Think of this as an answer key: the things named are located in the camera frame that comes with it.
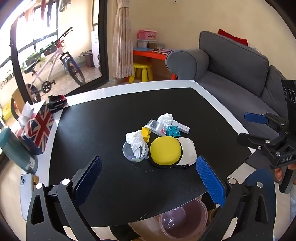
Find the pink patterned curtain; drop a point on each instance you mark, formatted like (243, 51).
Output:
(122, 41)

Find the beige round pouch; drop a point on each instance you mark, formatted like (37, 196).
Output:
(188, 150)

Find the teal toy brick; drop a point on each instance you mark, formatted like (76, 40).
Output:
(173, 131)

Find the grey storage box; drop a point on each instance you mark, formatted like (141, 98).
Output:
(144, 44)

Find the dark brown slipper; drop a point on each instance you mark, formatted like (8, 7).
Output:
(122, 233)

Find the orange children's table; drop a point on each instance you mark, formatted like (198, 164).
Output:
(148, 53)

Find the colourful books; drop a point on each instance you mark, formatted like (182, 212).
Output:
(163, 51)

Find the pink storage box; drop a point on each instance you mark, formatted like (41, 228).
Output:
(148, 35)

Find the row of potted plants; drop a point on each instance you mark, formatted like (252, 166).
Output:
(34, 56)

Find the cardboard box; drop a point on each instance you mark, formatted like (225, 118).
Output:
(17, 97)

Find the black sliding door frame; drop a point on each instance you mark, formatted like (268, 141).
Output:
(103, 46)

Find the hanging laundry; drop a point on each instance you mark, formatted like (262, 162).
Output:
(44, 9)

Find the person's right hand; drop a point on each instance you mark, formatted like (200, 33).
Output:
(279, 173)

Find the white and pink bicycle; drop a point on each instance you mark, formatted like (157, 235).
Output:
(54, 60)

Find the clear round plastic container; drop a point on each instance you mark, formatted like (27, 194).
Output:
(156, 126)

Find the yellow toy brick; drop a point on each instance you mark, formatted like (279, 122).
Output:
(145, 134)

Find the white tissue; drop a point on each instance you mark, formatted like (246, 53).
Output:
(165, 119)
(136, 142)

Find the white usb stick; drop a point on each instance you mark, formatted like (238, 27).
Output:
(183, 127)

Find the grey sofa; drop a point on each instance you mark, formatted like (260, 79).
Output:
(231, 62)

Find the brown waste basket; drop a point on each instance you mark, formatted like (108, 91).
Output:
(89, 61)

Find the clear plastic lid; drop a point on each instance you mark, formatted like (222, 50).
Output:
(128, 153)

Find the yellow round pouch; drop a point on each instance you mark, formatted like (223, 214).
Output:
(165, 150)

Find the flag print tissue box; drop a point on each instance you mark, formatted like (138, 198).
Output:
(38, 129)

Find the black and red gloves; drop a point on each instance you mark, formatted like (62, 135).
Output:
(56, 103)

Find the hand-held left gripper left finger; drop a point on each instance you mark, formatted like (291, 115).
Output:
(89, 180)

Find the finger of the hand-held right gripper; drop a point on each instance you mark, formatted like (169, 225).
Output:
(255, 117)
(251, 140)

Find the red cushion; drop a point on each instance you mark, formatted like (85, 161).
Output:
(232, 37)

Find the yellow plastic stool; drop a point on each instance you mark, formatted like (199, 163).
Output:
(142, 69)

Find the white smartphone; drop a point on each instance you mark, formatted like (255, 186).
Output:
(26, 194)

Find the teal water bottle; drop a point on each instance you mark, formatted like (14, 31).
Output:
(17, 150)

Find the pink clear plastic bin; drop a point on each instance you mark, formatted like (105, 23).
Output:
(185, 220)

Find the white balcony cabinet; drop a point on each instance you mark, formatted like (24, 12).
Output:
(94, 46)

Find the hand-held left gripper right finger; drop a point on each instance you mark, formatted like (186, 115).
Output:
(210, 183)

